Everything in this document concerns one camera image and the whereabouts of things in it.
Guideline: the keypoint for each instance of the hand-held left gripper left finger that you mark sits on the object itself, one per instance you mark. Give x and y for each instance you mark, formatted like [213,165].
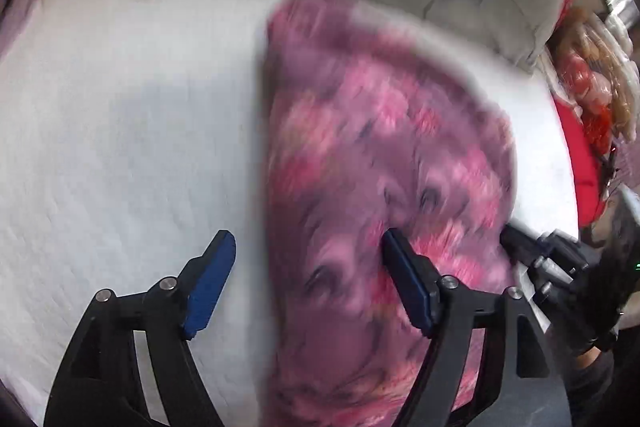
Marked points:
[210,287]

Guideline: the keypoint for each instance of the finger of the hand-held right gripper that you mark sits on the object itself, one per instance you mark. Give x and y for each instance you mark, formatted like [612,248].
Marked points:
[517,244]

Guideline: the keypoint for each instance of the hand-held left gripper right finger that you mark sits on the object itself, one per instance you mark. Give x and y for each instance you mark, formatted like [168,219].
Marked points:
[407,282]

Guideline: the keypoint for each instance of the purple pink floral garment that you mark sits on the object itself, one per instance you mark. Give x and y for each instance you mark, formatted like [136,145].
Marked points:
[380,167]

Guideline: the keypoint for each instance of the plain red cushion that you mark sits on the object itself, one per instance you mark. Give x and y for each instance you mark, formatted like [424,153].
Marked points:
[580,162]

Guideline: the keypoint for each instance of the white bed sheet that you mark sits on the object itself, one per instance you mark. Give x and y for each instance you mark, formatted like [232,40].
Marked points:
[125,132]

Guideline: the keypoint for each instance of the clear plastic bag with items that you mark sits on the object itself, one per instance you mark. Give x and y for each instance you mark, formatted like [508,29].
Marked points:
[595,72]

